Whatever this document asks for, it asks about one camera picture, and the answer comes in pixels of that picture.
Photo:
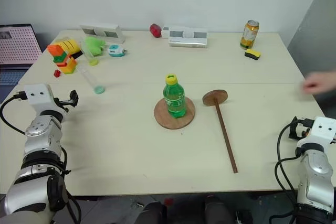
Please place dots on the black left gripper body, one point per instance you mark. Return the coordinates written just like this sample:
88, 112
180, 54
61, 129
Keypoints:
60, 104

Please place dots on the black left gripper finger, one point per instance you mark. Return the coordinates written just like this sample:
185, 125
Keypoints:
74, 95
74, 102

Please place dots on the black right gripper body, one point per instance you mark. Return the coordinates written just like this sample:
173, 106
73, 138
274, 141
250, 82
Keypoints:
304, 129

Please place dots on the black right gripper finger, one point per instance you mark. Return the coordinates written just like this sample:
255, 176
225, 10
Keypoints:
292, 133
294, 120

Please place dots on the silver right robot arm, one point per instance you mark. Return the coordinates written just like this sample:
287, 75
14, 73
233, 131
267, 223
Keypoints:
316, 179

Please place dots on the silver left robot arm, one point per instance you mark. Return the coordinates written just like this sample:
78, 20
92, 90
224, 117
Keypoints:
39, 140

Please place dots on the wooden peg stand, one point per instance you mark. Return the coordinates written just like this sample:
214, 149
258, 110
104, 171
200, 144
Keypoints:
215, 98

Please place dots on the round wooden coaster disc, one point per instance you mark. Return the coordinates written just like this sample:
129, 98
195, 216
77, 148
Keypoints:
160, 116

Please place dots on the person's bare hand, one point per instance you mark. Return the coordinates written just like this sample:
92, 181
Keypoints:
317, 83

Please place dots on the clear plastic tube green cap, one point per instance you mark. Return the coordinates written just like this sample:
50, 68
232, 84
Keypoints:
92, 79

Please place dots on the small red toy block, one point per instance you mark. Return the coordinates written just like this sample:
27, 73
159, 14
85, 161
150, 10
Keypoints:
57, 73

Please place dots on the orange yellow toy block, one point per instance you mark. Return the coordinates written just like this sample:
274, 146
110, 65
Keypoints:
67, 66

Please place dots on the small yellow-green lid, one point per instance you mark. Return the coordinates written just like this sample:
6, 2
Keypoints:
93, 62

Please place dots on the green toy block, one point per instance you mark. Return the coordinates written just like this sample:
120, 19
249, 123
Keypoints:
60, 57

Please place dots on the yellow striped toy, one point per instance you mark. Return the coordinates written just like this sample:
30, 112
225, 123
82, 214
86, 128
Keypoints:
68, 44

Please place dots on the green soft toy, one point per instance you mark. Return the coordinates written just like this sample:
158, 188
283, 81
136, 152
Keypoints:
94, 45

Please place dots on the teal white tape gadget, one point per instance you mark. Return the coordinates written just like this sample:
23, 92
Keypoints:
116, 51

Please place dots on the long white cardboard box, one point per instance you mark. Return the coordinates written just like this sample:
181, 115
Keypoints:
102, 32

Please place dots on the laptop with pink screen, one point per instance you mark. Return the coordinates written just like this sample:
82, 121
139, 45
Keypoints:
17, 44

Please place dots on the yellow black sponge eraser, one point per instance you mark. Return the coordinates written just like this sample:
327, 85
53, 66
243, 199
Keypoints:
252, 54

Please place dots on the orange drink can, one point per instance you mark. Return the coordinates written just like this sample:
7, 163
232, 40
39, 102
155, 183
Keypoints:
249, 36

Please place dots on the green soda bottle yellow cap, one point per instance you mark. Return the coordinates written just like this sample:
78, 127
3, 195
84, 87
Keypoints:
174, 100

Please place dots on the red round object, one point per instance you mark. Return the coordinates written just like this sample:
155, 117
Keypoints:
155, 30

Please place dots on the dark rounded shape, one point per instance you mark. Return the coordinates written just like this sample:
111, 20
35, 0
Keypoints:
153, 213
218, 211

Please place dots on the small white box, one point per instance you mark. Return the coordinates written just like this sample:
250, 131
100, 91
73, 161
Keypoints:
165, 32

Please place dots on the large white cardboard box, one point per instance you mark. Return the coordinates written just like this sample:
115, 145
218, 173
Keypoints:
187, 37

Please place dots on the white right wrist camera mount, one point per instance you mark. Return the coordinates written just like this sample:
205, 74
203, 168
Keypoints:
324, 130

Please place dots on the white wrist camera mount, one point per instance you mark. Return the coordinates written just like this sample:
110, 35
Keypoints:
39, 98
324, 130

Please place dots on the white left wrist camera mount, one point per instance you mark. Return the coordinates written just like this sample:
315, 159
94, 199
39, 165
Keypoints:
39, 98

